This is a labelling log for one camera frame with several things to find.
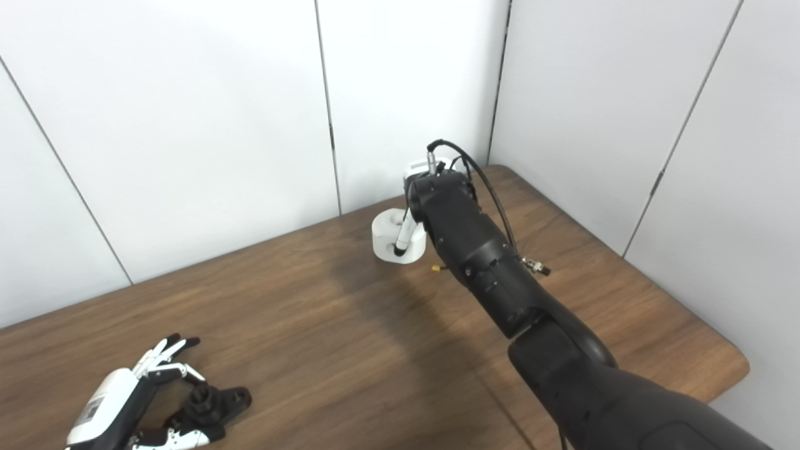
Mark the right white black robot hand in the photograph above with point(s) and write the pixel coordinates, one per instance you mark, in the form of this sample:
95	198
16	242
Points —
420	169

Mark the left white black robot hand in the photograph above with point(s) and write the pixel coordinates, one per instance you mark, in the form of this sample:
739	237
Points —
109	400

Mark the round white plastic piece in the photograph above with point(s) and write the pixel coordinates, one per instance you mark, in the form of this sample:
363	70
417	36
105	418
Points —
384	234

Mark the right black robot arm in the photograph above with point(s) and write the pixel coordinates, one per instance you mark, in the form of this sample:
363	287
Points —
500	275

